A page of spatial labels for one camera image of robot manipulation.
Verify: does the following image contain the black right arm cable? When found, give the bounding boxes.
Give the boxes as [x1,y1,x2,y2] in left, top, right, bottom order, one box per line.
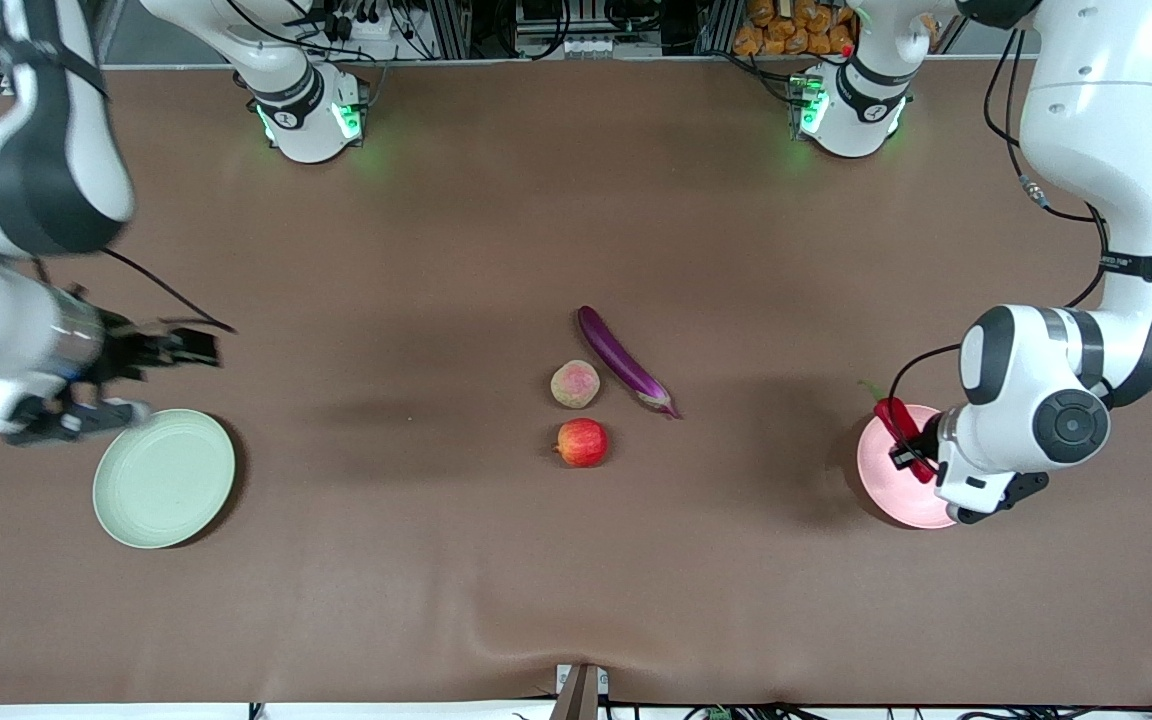
[31,245,237,334]

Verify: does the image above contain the pale green round plate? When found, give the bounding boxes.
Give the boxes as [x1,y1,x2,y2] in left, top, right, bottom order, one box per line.
[92,408,237,550]

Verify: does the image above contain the pink round plate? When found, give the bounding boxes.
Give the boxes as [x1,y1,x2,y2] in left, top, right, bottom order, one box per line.
[856,404,959,530]

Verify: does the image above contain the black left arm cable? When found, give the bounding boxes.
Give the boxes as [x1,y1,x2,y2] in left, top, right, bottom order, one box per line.
[982,28,1109,309]

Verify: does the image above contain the yellow-pink peach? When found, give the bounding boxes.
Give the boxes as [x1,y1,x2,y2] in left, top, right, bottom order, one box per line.
[550,360,602,410]

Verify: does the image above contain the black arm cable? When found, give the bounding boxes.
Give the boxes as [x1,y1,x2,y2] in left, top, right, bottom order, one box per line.
[31,245,237,334]
[982,28,1109,309]

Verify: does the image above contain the brown table cloth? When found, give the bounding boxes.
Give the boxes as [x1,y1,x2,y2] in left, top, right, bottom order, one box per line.
[0,60,1152,706]

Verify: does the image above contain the red chili pepper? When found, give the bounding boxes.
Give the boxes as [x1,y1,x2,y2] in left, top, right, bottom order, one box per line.
[858,380,937,486]

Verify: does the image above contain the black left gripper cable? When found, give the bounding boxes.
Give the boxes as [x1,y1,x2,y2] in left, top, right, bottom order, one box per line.
[886,343,967,443]

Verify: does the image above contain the metal camera post bracket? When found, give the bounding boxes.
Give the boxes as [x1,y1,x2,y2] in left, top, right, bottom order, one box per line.
[554,663,611,720]

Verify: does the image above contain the white power strip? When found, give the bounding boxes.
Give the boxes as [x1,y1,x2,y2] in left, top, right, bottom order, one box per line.
[321,0,407,41]

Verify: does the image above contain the orange packaged items pile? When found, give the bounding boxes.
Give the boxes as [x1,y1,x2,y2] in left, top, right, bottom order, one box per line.
[733,0,862,57]

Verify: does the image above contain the grey electronics box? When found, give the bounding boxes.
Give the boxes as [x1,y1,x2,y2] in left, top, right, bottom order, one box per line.
[514,0,662,59]

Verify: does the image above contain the red apple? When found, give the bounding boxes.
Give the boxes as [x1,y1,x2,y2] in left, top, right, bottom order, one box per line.
[553,418,609,469]

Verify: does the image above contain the long purple eggplant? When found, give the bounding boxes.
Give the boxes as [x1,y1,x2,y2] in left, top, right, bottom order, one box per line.
[577,305,683,420]

